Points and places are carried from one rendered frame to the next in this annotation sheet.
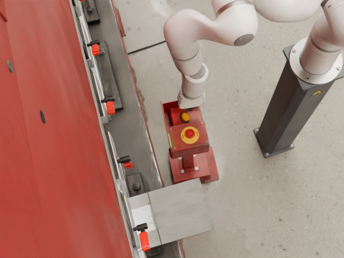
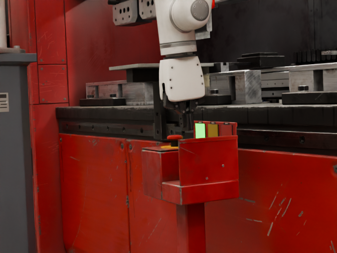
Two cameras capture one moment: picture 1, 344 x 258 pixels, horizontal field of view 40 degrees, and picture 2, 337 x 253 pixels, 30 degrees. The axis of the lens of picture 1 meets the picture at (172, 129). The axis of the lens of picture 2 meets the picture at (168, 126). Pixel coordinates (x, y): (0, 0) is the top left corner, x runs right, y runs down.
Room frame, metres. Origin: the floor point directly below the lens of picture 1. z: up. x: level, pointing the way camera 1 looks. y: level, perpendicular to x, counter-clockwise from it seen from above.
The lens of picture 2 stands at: (1.96, -0.75, 0.91)
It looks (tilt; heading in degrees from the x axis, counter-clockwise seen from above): 3 degrees down; 155
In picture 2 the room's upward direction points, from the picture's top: 2 degrees counter-clockwise
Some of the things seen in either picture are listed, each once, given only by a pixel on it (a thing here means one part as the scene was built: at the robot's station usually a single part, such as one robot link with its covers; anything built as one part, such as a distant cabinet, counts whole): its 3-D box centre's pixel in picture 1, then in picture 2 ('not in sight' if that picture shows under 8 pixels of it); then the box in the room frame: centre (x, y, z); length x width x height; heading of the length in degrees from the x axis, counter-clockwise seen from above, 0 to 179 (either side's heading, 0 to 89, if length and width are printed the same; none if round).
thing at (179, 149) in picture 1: (185, 127); (188, 159); (0.60, -0.06, 0.75); 0.20 x 0.16 x 0.18; 2
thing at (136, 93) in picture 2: not in sight; (120, 93); (-0.34, 0.14, 0.92); 0.50 x 0.06 x 0.10; 7
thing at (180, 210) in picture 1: (169, 213); (161, 66); (0.23, 0.06, 1.00); 0.26 x 0.18 x 0.01; 97
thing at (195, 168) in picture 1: (188, 163); not in sight; (0.60, -0.06, 0.13); 0.10 x 0.10 x 0.01; 2
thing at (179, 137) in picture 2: (190, 134); (175, 142); (0.55, -0.07, 0.79); 0.04 x 0.04 x 0.04
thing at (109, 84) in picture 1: (107, 76); (334, 97); (0.82, 0.22, 0.89); 0.30 x 0.05 x 0.03; 7
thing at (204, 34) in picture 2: not in sight; (199, 23); (0.21, 0.20, 1.13); 0.10 x 0.02 x 0.10; 7
